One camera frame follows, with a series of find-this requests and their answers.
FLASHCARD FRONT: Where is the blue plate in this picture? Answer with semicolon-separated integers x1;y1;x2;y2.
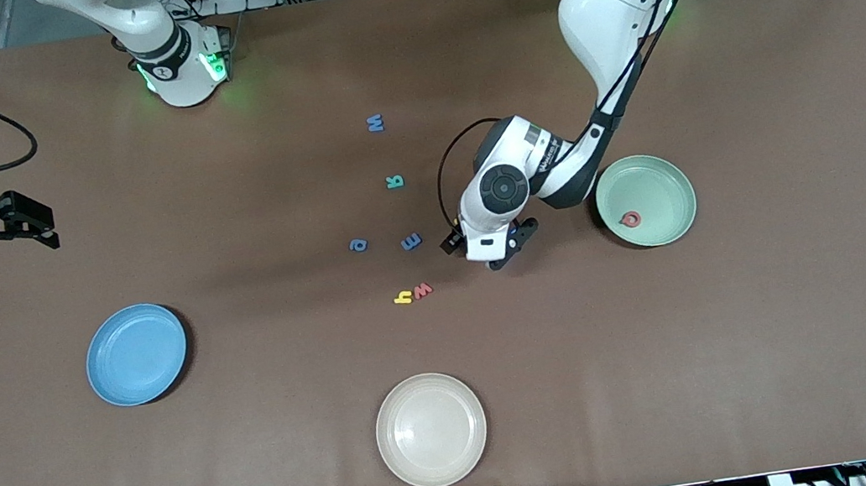
78;298;196;412

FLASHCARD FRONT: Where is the beige plate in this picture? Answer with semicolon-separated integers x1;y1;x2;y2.
368;366;495;486

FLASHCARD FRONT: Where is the green plate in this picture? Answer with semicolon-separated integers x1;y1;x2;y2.
589;148;703;254

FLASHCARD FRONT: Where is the brown table cover sheet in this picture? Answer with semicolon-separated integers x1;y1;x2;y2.
0;0;866;486

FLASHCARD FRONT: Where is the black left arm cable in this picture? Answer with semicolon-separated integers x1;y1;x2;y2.
410;0;736;234

